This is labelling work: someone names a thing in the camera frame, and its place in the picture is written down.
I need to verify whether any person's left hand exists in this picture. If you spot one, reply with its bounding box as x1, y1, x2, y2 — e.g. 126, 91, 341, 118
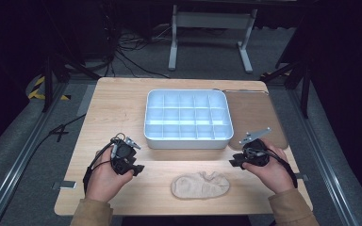
86, 146, 136, 203

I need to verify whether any black tripod stand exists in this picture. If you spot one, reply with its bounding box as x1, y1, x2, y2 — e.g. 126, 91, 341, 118
41, 51, 102, 114
259, 57, 313, 120

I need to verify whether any bundle of black cables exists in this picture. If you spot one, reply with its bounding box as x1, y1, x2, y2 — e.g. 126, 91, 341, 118
102, 26, 172, 80

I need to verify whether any black floor cable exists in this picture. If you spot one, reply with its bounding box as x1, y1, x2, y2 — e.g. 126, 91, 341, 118
18, 113, 87, 170

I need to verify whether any person's right hand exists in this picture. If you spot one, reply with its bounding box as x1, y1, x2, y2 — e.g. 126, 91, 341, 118
242, 138, 297, 195

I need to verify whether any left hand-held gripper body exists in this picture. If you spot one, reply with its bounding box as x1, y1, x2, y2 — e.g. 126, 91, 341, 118
109, 133, 142, 176

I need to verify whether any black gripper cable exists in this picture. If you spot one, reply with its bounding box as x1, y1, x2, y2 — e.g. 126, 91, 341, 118
246, 147, 299, 189
82, 133, 127, 195

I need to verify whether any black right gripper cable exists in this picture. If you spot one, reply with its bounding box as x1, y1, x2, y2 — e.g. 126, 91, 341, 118
246, 147, 299, 189

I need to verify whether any white metal stand frame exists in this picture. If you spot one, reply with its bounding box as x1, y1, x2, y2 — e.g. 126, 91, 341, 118
168, 4, 259, 74

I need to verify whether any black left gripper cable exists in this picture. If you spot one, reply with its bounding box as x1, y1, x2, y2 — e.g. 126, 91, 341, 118
82, 133, 127, 195

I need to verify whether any beige sock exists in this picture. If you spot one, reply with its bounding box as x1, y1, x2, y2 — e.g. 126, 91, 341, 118
171, 170, 231, 201

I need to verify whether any white compartment organizer box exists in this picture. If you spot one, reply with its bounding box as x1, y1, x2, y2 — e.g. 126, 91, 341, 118
143, 89, 235, 151

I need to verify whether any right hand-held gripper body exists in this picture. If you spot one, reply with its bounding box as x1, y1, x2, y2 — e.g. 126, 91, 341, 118
239, 126, 272, 168

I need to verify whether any aluminium floor rail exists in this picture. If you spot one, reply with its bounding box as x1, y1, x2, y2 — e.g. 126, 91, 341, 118
286, 89, 361, 226
0, 82, 69, 226

